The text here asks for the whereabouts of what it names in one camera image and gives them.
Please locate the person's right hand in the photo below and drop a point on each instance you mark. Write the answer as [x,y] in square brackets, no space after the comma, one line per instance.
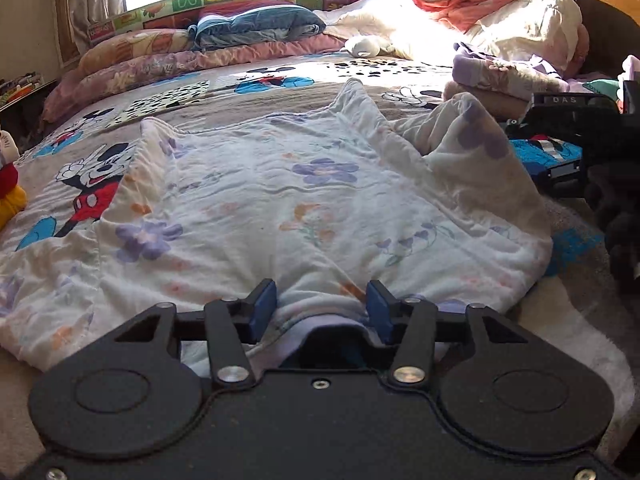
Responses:
[620,220]

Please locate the grey patterned curtain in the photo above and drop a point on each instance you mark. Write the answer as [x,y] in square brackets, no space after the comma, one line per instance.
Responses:
[95,0]

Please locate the white floral quilted top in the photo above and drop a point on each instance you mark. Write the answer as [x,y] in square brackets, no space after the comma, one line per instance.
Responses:
[300,200]

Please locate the dark desk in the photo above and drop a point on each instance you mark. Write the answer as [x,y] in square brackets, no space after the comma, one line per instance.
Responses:
[20,91]

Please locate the orange cartoon pillow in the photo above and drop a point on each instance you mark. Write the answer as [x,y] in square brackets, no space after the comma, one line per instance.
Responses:
[135,47]

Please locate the cartoon mouse printed blanket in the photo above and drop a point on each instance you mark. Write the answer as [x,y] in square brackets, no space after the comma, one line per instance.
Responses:
[150,105]

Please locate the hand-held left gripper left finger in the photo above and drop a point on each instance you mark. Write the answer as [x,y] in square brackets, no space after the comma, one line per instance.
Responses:
[263,312]

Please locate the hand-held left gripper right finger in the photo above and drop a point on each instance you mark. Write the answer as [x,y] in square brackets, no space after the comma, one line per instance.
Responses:
[378,315]

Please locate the white fleece blanket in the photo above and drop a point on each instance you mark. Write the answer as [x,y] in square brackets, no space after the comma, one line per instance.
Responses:
[530,25]

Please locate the beige rolled cloth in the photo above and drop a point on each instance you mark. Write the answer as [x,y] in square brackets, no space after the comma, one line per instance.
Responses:
[495,102]

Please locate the pink purple floral pillow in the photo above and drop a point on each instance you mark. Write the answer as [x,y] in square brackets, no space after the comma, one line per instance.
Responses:
[165,67]

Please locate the small white plush toy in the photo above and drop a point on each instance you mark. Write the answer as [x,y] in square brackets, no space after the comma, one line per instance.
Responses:
[362,46]

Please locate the dark wooden headboard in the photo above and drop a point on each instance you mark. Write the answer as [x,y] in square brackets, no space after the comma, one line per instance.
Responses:
[605,15]

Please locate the folded purple printed clothes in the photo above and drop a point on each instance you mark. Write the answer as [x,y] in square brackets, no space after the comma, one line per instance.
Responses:
[500,72]

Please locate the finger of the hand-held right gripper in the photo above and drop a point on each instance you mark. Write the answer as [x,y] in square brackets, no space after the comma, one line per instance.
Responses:
[565,171]
[519,123]

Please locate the red yellow plush toy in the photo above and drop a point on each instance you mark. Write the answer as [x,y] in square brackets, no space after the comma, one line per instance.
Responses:
[9,185]

